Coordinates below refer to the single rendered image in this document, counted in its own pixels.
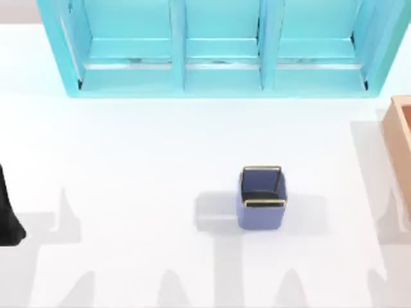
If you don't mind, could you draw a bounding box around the blue basket with metal handles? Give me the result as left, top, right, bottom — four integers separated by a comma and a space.
238, 165, 287, 231

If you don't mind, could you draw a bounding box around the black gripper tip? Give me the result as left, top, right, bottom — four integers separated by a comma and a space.
0, 164, 27, 248

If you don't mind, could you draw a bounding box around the light blue rack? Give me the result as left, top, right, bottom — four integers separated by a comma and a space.
35, 0, 411, 99

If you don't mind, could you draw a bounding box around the salmon-coloured shallow box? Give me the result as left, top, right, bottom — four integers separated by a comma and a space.
381, 94, 411, 232

